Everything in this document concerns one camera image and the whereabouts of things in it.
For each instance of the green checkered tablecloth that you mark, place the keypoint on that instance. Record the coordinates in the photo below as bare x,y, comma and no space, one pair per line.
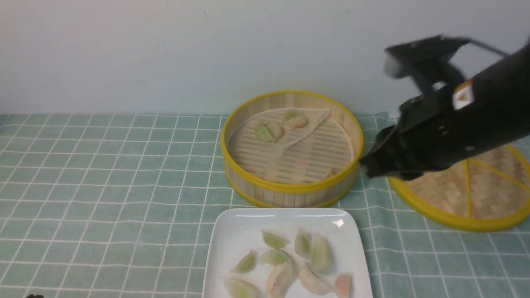
123,206

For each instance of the green dumpling in steamer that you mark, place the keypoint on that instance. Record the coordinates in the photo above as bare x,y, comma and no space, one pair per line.
268,131

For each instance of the white steamer liner cloth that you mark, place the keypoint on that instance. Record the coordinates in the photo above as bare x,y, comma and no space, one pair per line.
297,157

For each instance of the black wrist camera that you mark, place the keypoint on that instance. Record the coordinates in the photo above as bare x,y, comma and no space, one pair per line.
426,61

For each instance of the pale green dumpling on plate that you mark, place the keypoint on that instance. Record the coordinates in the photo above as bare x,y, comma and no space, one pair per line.
321,254

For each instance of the white square plate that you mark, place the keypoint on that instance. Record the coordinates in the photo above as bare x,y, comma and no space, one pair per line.
238,231

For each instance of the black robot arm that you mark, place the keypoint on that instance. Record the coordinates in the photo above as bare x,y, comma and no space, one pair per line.
500,111

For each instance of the yellow rimmed bamboo steamer lid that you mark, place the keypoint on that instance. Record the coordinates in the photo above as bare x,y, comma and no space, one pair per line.
487,193

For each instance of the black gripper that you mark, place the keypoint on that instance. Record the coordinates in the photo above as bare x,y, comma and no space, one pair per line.
431,135

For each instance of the pink dumpling in steamer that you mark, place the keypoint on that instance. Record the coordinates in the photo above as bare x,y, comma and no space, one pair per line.
294,119

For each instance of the pink dumpling on plate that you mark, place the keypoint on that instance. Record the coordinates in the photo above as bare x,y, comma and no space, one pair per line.
343,285

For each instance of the white dumpling on plate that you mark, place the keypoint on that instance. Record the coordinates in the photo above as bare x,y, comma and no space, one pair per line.
279,281
311,282

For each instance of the yellow rimmed bamboo steamer basket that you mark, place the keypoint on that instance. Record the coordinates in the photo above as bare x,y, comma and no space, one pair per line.
342,136

